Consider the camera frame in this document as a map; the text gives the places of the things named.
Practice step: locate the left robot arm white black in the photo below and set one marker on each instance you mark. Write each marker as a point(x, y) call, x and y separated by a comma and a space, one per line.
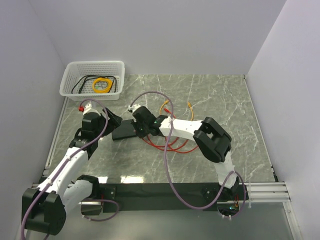
point(45, 208)

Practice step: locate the black front mounting bar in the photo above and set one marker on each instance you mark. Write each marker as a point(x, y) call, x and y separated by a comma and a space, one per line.
point(158, 196)

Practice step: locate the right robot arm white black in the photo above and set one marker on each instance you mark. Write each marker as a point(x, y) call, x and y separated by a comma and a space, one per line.
point(212, 140)

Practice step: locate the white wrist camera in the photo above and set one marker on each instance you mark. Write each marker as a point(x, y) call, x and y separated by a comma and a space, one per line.
point(89, 107)
point(133, 108)

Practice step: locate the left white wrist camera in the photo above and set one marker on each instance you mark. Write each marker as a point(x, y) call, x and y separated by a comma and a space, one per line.
point(89, 107)

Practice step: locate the white perforated plastic basket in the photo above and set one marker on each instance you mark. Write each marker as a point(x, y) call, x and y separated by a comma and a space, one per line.
point(78, 78)

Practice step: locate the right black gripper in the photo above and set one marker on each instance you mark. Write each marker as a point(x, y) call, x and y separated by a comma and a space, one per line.
point(140, 134)

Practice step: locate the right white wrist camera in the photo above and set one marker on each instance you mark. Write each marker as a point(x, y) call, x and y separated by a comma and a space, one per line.
point(133, 108)

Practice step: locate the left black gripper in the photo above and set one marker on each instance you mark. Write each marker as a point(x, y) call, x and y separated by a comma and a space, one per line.
point(114, 122)

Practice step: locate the aluminium rail frame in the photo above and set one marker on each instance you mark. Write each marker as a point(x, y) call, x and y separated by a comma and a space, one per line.
point(231, 197)

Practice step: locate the black network switch box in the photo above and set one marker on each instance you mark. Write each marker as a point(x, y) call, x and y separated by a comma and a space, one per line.
point(124, 131)

